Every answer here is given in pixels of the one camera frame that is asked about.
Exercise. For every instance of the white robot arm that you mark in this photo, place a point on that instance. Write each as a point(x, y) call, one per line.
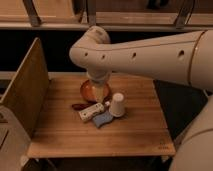
point(182, 59)

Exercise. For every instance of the cream tapered gripper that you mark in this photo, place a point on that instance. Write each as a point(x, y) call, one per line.
point(98, 91)

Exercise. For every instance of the white paper cup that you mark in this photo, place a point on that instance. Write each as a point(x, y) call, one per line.
point(117, 107)

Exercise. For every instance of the dark red spoon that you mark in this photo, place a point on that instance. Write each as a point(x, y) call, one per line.
point(78, 107)

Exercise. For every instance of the orange bowl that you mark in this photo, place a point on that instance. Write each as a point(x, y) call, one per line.
point(87, 94)

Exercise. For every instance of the wooden shelf rail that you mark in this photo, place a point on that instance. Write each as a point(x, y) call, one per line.
point(113, 15)

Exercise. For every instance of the blue sponge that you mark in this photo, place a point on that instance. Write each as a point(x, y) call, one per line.
point(102, 119)

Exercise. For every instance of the white game remote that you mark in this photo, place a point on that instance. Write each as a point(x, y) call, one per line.
point(87, 113)

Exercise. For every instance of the wooden side panel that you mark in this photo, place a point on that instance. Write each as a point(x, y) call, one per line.
point(23, 98)

